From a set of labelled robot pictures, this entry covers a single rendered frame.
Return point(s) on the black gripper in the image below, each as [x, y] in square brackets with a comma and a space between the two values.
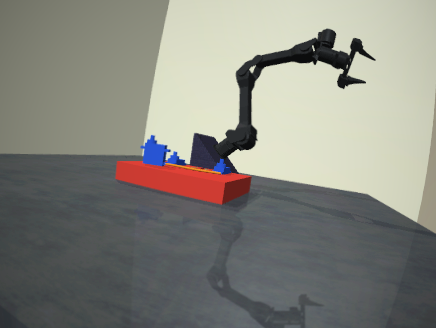
[341, 60]

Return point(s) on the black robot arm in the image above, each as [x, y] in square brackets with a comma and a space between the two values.
[245, 135]

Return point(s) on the red flat deck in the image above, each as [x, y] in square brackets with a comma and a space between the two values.
[210, 187]

